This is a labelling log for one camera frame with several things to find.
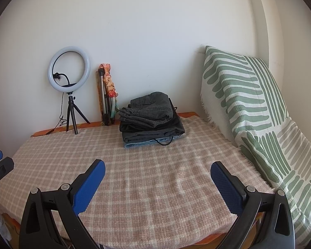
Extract folded silver tripod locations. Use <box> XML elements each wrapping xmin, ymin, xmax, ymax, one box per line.
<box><xmin>95</xmin><ymin>68</ymin><xmax>114</xmax><ymax>126</ymax></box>

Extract pink checked blanket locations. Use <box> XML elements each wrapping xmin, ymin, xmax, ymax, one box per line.
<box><xmin>0</xmin><ymin>115</ymin><xmax>273</xmax><ymax>248</ymax></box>

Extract white ring light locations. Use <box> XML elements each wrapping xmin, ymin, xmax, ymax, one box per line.
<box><xmin>47</xmin><ymin>46</ymin><xmax>91</xmax><ymax>93</ymax></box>

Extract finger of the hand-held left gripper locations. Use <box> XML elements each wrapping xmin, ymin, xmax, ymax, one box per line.
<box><xmin>0</xmin><ymin>149</ymin><xmax>15</xmax><ymax>187</ymax></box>

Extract black sport shirt folded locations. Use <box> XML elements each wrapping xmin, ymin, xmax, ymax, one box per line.
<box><xmin>119</xmin><ymin>106</ymin><xmax>184</xmax><ymax>136</ymax></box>

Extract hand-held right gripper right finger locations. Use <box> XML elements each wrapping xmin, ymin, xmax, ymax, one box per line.
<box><xmin>210</xmin><ymin>161</ymin><xmax>295</xmax><ymax>249</ymax></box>

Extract black ring light cable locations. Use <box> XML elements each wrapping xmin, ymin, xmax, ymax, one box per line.
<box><xmin>45</xmin><ymin>93</ymin><xmax>68</xmax><ymax>136</ymax></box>

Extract grey tweed pants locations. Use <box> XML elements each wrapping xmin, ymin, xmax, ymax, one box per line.
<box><xmin>118</xmin><ymin>92</ymin><xmax>175</xmax><ymax>128</ymax></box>

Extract small black tripod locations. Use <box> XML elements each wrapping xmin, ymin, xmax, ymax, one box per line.
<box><xmin>66</xmin><ymin>92</ymin><xmax>91</xmax><ymax>135</ymax></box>

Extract green striped white throw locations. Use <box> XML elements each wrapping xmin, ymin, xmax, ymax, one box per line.
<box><xmin>199</xmin><ymin>46</ymin><xmax>311</xmax><ymax>247</ymax></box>

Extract blue folded jeans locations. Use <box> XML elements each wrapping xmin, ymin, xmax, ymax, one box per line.
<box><xmin>124</xmin><ymin>137</ymin><xmax>172</xmax><ymax>149</ymax></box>

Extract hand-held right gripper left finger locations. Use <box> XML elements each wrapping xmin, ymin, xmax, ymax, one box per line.
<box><xmin>19</xmin><ymin>159</ymin><xmax>106</xmax><ymax>249</ymax></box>

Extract black drawstring cord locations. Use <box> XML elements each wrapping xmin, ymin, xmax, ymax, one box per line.
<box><xmin>154</xmin><ymin>134</ymin><xmax>177</xmax><ymax>146</ymax></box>

